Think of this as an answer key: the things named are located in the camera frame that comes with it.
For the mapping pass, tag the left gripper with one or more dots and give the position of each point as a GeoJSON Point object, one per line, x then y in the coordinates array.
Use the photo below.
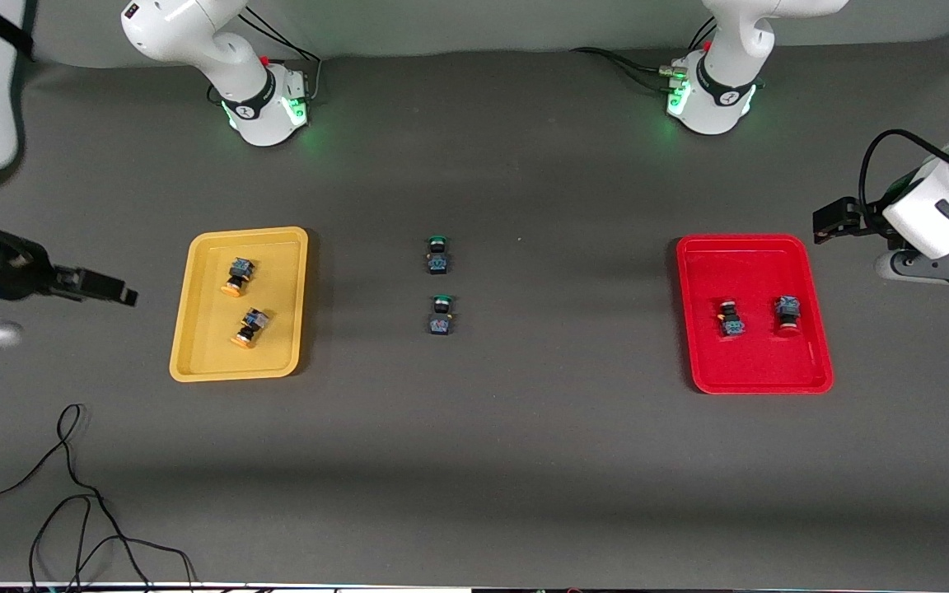
{"type": "Point", "coordinates": [868, 221]}

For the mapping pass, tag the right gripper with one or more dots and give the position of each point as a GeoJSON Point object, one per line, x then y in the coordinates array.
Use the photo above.
{"type": "Point", "coordinates": [20, 273]}

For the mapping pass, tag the red push button switch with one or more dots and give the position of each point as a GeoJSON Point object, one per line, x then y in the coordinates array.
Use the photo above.
{"type": "Point", "coordinates": [731, 319]}
{"type": "Point", "coordinates": [787, 313]}

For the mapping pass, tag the yellow push button switch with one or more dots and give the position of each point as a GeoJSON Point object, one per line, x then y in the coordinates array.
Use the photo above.
{"type": "Point", "coordinates": [250, 327]}
{"type": "Point", "coordinates": [237, 276]}

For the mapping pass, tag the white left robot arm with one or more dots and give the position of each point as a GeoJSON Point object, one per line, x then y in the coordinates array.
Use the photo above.
{"type": "Point", "coordinates": [717, 107]}

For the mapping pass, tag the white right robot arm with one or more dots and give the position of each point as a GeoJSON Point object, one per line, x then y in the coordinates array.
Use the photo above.
{"type": "Point", "coordinates": [260, 115]}

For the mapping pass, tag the red plastic tray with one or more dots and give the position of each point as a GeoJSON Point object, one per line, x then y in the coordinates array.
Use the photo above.
{"type": "Point", "coordinates": [754, 272]}

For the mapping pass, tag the yellow plastic tray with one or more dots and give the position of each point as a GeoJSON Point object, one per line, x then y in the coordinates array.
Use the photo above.
{"type": "Point", "coordinates": [211, 346]}

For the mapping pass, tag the dark grey table mat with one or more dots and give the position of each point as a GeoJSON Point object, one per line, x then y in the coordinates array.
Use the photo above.
{"type": "Point", "coordinates": [474, 461]}

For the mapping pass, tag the green push button switch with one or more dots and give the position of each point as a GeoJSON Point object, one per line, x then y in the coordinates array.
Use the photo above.
{"type": "Point", "coordinates": [441, 315]}
{"type": "Point", "coordinates": [437, 255]}

